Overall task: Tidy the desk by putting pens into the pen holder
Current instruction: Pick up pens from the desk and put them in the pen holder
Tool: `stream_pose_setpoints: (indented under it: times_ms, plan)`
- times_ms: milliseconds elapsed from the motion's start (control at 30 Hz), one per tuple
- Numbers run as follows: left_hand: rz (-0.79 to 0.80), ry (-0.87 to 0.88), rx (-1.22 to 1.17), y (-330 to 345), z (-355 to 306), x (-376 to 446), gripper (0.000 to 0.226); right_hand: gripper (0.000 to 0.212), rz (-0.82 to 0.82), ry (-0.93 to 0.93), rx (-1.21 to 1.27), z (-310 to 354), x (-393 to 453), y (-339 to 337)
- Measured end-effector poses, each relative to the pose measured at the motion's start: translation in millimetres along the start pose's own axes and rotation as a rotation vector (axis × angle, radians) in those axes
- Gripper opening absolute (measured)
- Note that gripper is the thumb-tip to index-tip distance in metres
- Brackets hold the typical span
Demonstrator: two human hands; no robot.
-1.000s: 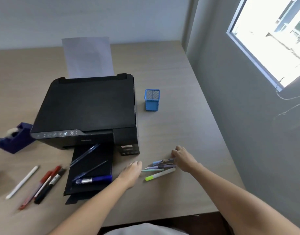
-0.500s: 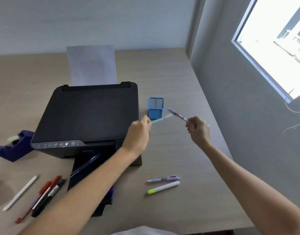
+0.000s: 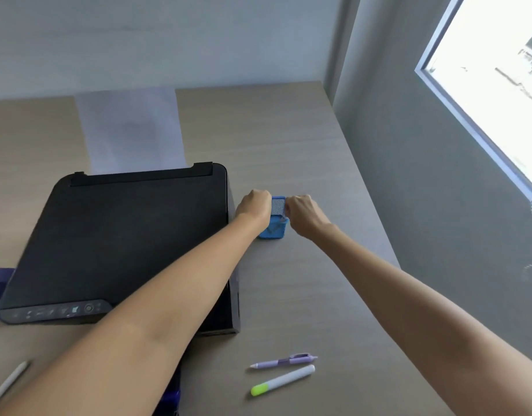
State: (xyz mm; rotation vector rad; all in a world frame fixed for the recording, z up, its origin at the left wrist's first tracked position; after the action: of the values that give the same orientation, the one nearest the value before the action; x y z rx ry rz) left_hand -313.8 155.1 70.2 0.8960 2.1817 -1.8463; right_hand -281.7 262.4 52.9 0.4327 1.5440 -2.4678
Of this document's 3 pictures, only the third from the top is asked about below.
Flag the person's left forearm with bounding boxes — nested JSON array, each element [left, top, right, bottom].
[[0, 212, 261, 416]]

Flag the white stylus pen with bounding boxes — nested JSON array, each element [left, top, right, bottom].
[[0, 360, 30, 405]]

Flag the white paper sheet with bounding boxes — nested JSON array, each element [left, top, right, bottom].
[[74, 86, 189, 175]]

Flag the black printer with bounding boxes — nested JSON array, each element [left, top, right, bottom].
[[0, 162, 241, 337]]

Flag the person's right forearm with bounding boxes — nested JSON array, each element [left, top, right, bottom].
[[309, 222, 532, 416]]

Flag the blue mesh pen holder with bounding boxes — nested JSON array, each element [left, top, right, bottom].
[[257, 196, 290, 240]]

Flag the window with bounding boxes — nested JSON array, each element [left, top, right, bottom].
[[415, 0, 532, 207]]

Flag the person's right hand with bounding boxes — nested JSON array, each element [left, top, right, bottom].
[[285, 194, 333, 240]]

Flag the person's left hand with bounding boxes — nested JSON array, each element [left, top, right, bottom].
[[235, 189, 273, 228]]

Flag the purple pen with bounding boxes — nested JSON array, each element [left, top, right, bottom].
[[250, 353, 319, 369]]

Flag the white highlighter with green cap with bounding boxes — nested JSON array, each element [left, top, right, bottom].
[[250, 365, 315, 397]]

